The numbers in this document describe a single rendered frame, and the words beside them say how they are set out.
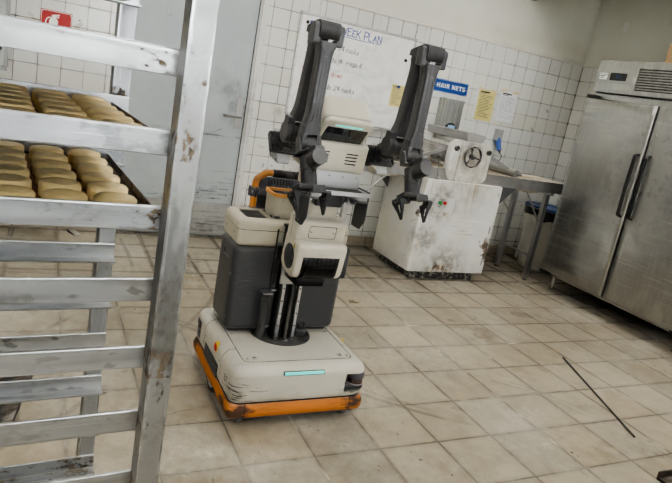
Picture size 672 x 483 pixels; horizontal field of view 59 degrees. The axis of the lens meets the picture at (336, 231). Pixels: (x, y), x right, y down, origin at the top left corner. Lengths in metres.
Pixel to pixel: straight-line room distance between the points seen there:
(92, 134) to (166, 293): 0.20
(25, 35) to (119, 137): 0.13
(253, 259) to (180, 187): 1.95
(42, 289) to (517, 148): 6.05
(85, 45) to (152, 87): 4.22
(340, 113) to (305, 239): 0.52
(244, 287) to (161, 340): 1.93
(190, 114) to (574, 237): 4.97
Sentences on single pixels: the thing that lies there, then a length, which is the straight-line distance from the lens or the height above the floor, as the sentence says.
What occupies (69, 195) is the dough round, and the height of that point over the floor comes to 1.24.
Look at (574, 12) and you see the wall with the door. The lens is 6.85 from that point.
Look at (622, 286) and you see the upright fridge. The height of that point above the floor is 0.33.
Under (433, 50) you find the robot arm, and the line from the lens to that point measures 2.27.
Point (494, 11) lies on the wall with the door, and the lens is 6.18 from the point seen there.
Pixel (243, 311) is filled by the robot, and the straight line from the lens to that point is 2.72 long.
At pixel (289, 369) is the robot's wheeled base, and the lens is 2.55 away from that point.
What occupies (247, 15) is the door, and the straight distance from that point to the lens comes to 5.06.
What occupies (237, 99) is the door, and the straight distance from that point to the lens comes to 5.05.
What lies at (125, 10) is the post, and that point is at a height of 1.48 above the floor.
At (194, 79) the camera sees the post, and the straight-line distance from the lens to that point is 0.69.
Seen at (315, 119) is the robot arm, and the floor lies 1.30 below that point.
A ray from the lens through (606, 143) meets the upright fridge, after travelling 5.40.
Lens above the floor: 1.42
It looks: 13 degrees down
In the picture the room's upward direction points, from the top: 11 degrees clockwise
